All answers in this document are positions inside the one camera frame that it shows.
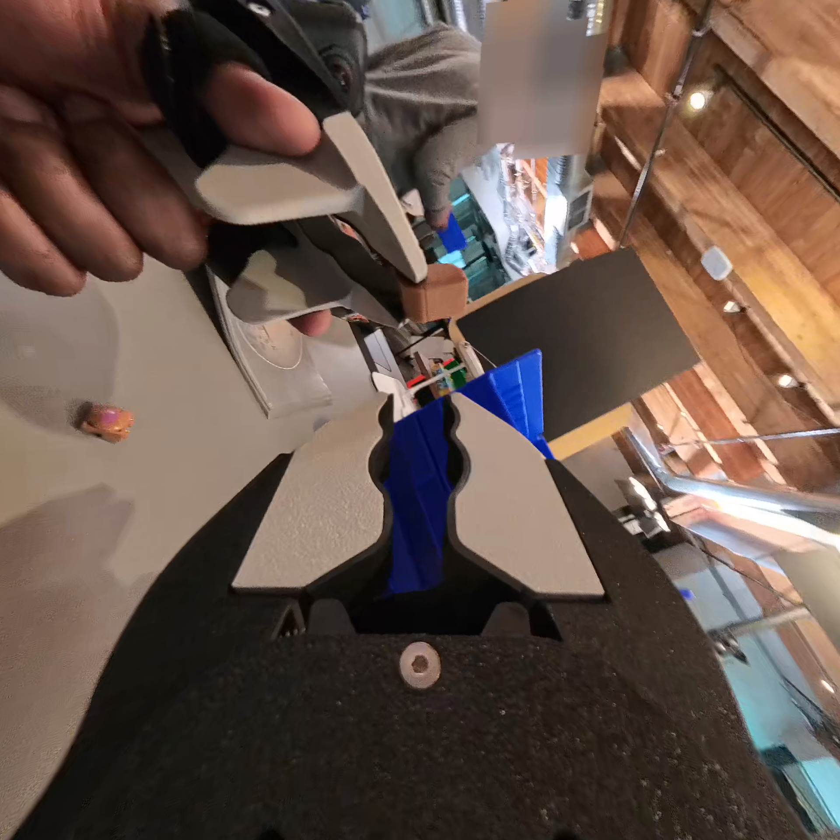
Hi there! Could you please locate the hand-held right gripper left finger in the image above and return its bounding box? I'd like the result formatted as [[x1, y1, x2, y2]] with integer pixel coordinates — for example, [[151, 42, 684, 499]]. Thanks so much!
[[231, 394, 396, 599]]

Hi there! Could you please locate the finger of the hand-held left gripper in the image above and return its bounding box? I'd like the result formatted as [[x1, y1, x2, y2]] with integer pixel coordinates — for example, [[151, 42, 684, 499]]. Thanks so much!
[[138, 111, 431, 287], [224, 217, 405, 330]]

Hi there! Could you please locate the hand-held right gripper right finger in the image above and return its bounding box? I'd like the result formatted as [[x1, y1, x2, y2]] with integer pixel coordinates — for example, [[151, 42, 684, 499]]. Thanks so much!
[[441, 393, 609, 603]]

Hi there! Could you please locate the small orange brick assembly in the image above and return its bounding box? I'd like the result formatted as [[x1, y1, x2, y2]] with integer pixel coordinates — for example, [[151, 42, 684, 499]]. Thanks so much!
[[399, 266, 472, 324]]

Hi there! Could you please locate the grey desk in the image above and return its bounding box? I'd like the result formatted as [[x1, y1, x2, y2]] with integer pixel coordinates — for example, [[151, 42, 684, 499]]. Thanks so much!
[[0, 250, 395, 840]]

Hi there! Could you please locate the person's left hand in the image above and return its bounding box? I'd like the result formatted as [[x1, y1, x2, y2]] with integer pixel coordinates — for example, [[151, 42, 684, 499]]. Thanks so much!
[[0, 0, 334, 340]]

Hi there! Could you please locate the person's brown jacket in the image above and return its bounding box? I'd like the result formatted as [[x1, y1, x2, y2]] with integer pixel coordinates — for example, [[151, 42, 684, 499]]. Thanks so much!
[[361, 24, 484, 217]]

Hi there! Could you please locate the black board with wooden edge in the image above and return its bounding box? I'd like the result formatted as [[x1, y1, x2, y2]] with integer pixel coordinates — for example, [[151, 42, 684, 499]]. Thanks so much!
[[451, 246, 704, 463]]

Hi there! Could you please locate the small brown brick piece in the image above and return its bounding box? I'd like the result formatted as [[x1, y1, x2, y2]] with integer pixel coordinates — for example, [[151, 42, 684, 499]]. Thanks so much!
[[77, 401, 136, 445]]

